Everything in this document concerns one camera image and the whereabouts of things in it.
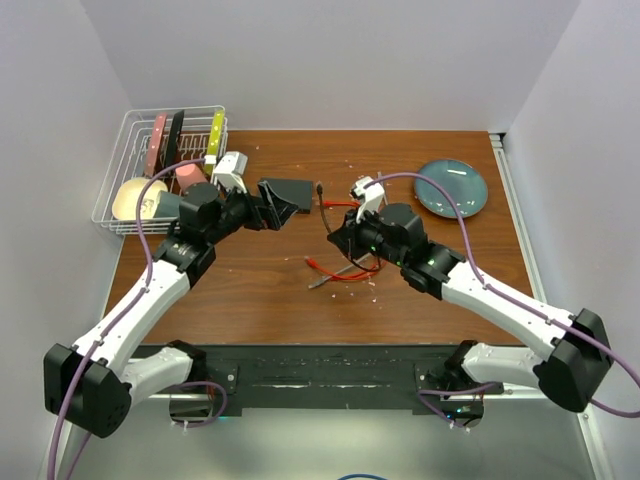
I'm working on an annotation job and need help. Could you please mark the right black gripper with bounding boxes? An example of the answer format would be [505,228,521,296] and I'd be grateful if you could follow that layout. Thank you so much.
[328,204,406,268]

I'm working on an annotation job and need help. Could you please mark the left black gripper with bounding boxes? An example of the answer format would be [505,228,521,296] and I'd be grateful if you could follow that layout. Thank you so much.
[207,179,298,245]

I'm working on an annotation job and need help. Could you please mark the black network switch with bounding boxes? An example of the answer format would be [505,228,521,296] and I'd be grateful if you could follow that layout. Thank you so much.
[264,177,313,214]

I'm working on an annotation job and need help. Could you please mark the black ethernet cable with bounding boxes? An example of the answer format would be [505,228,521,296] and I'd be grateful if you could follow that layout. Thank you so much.
[314,181,383,275]

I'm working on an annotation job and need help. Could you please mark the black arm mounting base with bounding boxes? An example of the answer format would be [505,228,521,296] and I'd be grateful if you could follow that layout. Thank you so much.
[158,342,484,421]

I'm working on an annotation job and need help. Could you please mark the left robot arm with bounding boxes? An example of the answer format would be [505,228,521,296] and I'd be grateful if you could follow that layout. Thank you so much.
[44,178,311,438]

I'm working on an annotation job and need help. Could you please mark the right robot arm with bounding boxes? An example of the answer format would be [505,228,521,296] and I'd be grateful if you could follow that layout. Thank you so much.
[327,203,613,413]

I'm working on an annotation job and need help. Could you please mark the pink cup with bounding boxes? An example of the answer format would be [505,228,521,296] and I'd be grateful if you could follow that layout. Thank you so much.
[175,163,208,193]

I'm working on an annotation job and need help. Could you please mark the yellow-green plate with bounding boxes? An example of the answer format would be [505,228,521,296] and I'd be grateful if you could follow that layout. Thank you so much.
[203,110,225,175]

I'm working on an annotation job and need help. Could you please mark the dark teal cup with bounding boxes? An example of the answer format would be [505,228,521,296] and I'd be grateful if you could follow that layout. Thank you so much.
[153,191,182,219]

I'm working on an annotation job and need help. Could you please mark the black plate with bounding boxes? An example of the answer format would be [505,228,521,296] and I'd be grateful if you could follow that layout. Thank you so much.
[160,110,185,169]

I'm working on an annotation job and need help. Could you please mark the pink plate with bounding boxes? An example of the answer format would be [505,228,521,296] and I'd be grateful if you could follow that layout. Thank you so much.
[143,112,168,178]

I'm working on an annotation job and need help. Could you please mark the teal ceramic plate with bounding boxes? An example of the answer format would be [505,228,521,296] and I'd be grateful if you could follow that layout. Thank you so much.
[414,158,488,219]

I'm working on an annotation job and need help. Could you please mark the cream square bowl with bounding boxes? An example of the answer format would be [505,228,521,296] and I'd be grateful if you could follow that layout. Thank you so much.
[111,177,168,221]

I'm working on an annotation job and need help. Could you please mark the red ethernet cable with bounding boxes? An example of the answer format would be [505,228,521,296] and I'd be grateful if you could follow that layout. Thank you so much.
[303,197,382,282]

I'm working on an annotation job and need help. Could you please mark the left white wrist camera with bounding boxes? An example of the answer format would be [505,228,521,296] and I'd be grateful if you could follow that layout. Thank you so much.
[213,151,248,193]

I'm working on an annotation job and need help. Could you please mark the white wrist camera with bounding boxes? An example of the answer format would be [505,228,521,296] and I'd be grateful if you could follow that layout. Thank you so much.
[213,151,248,193]
[350,176,386,224]

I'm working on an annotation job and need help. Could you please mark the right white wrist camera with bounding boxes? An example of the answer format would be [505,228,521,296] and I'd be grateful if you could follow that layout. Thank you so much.
[350,176,386,224]

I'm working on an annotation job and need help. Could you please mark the white wire dish rack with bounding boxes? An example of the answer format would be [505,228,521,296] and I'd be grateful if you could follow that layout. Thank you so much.
[91,105,228,235]

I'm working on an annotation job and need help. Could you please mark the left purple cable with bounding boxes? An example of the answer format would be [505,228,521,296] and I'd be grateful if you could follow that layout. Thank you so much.
[45,157,211,480]

